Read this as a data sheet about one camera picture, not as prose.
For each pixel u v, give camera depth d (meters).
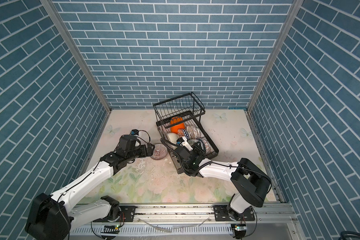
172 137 0.92
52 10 0.71
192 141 0.84
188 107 0.96
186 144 0.77
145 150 0.74
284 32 0.79
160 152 0.94
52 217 0.39
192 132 0.94
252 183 0.45
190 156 0.67
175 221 0.73
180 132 1.00
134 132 0.74
